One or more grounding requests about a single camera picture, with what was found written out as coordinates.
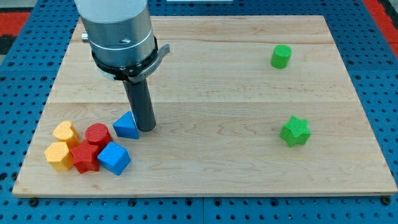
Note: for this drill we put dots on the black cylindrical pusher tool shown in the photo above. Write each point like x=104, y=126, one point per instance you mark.
x=140, y=102

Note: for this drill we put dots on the green star block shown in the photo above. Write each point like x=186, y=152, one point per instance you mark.
x=295, y=131

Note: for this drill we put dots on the blue cube block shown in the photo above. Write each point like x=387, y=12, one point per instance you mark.
x=114, y=158

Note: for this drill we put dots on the red circle block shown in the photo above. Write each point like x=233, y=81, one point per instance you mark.
x=98, y=134

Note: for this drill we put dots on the blue triangle block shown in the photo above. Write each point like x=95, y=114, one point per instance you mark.
x=125, y=126

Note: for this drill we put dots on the yellow heart block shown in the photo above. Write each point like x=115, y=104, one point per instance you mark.
x=66, y=132

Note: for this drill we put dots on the light wooden board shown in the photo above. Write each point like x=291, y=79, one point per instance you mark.
x=219, y=106

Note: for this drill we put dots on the yellow hexagon block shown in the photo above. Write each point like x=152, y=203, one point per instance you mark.
x=59, y=157

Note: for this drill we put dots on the green cylinder block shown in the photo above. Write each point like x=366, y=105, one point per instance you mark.
x=281, y=56

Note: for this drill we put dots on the red star block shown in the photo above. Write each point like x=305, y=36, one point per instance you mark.
x=85, y=157

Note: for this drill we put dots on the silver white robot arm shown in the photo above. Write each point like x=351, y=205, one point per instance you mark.
x=124, y=48

